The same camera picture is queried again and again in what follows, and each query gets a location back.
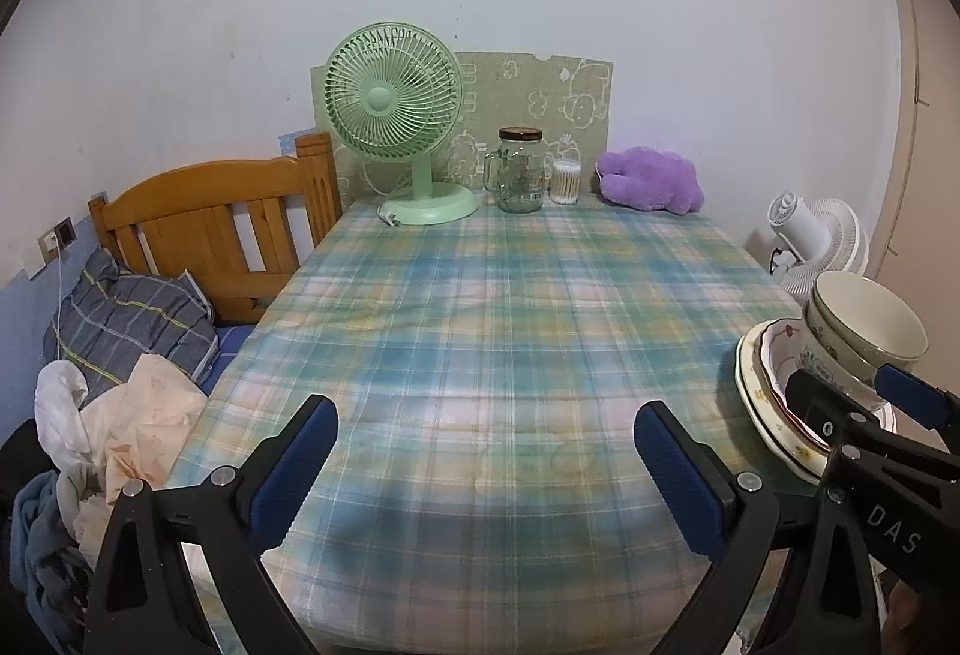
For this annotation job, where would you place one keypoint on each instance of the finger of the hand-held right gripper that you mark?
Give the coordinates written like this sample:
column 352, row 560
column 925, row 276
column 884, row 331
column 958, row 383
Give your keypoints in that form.
column 817, row 407
column 919, row 400

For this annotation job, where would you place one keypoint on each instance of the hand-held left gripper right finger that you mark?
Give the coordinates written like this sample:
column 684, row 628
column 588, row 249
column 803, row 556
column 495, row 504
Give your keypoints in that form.
column 679, row 479

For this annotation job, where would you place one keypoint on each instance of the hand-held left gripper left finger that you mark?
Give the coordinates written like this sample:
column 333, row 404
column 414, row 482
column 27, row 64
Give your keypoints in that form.
column 289, row 475

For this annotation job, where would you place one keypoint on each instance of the large yellow floral plate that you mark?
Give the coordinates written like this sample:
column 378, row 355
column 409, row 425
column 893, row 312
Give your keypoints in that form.
column 761, row 426

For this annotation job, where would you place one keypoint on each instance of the small scalloped yellow floral plate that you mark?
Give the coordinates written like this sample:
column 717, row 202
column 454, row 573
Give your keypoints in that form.
column 759, row 377

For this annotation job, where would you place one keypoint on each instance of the beige plate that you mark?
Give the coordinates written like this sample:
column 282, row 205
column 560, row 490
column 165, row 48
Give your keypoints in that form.
column 870, row 317

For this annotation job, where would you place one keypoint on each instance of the blue checked bed sheet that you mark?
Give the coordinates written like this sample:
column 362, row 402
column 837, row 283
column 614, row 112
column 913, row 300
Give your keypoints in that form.
column 229, row 344

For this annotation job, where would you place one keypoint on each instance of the cream cloth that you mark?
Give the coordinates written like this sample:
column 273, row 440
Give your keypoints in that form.
column 142, row 415

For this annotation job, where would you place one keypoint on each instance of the white standing fan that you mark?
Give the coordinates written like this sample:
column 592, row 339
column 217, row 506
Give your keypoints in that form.
column 810, row 227

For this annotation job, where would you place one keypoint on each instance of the beige door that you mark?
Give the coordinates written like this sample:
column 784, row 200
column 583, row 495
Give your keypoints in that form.
column 922, row 175

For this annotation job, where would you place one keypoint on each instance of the grey plaid pillow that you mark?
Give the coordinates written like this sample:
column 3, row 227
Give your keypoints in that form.
column 127, row 317

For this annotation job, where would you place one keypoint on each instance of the green plaid tablecloth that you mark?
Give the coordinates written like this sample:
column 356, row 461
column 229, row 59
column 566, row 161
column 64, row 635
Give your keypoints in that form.
column 487, row 340

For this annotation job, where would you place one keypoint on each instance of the blue clothing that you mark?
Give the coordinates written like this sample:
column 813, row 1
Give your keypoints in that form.
column 41, row 535

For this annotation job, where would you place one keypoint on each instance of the black clothing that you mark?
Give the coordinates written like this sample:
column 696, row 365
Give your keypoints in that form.
column 22, row 452

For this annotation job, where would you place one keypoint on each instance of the purple plush toy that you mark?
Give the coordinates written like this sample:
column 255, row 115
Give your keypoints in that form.
column 649, row 179

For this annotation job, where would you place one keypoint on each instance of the wooden bed headboard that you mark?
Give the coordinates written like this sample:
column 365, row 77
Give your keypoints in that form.
column 195, row 197

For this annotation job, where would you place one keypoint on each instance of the clear cotton swab container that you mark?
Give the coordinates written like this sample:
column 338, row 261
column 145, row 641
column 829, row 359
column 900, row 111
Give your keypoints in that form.
column 565, row 183

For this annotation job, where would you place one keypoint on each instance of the glass jar with dark lid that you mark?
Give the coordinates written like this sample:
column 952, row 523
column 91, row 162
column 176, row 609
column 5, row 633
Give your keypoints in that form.
column 521, row 175

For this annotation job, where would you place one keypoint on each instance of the green desk fan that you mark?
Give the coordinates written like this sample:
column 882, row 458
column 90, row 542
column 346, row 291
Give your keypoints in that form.
column 390, row 100

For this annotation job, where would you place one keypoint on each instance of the green cartoon printed board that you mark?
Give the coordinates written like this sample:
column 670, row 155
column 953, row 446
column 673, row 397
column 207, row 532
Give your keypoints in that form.
column 525, row 93

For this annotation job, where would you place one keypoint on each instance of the wall socket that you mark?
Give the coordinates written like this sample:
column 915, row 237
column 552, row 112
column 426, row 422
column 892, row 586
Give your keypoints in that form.
column 66, row 231

